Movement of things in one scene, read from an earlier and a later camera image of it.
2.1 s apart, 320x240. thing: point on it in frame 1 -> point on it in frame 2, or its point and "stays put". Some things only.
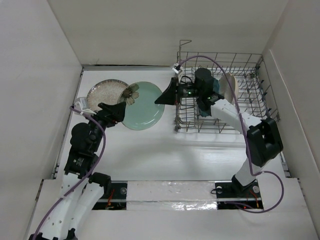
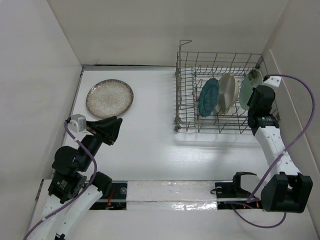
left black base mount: x=118 y=200 stays put
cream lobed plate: x=225 y=89 stays put
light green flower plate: x=141 y=112 -> x=253 y=79
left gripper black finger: x=115 y=113 -> x=107 y=128
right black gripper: x=170 y=96 -> x=251 y=99
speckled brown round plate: x=104 y=91 stays put
